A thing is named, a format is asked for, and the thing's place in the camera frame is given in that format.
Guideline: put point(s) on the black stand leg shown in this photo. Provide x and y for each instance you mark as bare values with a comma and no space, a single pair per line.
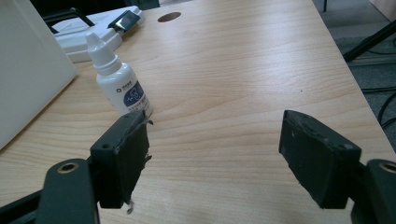
370,40

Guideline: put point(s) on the white box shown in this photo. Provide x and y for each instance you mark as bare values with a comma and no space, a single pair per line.
29,67

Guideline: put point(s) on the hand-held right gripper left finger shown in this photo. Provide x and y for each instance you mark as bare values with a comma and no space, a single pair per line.
120,161

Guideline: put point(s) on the white plastic device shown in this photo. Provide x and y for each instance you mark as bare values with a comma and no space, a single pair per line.
93,29

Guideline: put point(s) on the white dropper bottle blue label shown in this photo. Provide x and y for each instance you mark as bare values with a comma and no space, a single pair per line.
120,84

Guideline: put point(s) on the black metal frame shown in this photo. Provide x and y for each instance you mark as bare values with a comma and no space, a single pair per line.
67,15

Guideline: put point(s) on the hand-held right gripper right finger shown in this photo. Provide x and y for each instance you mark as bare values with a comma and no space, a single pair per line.
314,158

